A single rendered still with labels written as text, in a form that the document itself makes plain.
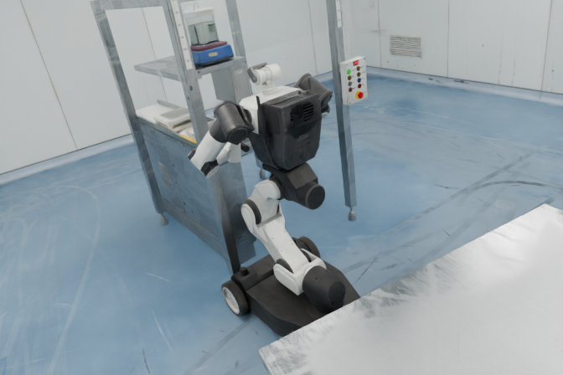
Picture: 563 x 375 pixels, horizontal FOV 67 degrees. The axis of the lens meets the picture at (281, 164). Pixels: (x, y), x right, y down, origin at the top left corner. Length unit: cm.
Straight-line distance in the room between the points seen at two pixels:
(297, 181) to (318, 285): 53
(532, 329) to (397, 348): 33
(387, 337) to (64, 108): 474
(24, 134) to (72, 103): 60
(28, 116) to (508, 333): 497
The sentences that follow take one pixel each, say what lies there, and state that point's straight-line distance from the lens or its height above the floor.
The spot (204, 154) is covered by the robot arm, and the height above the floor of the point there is 104.
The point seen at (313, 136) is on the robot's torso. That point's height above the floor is 103.
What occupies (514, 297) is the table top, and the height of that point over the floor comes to 82.
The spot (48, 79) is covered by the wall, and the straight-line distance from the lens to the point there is 536.
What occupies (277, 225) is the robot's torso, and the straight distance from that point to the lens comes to 226.
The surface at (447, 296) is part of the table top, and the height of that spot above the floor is 82.
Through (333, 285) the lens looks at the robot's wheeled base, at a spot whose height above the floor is 34.
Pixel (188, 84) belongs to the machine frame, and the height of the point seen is 126.
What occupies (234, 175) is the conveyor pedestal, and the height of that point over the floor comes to 62.
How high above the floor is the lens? 169
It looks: 25 degrees down
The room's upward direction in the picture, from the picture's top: 9 degrees counter-clockwise
